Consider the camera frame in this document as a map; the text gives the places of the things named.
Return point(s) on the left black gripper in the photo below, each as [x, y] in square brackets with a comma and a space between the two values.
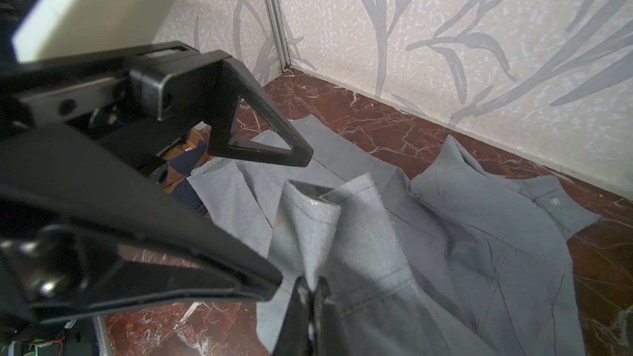
[83, 231]

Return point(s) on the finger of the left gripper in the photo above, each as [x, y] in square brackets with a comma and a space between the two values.
[247, 125]

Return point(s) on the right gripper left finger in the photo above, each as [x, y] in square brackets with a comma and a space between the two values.
[294, 338]

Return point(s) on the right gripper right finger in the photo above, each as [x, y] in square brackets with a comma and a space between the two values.
[329, 338]

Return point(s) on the grey long sleeve shirt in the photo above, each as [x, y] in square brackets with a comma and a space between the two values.
[455, 261]

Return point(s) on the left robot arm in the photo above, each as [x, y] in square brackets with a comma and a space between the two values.
[57, 29]

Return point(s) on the folded multicolour plaid shirt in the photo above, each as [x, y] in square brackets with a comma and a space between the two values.
[182, 160]

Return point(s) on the aluminium cage frame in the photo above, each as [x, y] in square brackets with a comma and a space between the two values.
[278, 28]

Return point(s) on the aluminium front rail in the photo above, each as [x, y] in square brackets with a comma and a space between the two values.
[102, 336]

